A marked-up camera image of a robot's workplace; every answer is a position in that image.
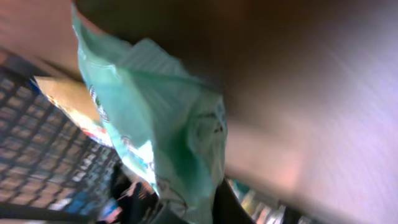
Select green wet wipes pack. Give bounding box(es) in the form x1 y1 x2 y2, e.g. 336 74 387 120
72 11 228 223

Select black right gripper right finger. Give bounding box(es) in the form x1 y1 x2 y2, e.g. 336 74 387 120
213 179 254 224

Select yellow snack bag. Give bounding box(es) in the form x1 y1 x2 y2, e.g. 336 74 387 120
35 77 113 148

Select grey plastic shopping basket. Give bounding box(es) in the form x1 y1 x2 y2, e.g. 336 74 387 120
1 50 118 223

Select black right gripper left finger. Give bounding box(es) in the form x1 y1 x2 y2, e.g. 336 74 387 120
118 183 186 224

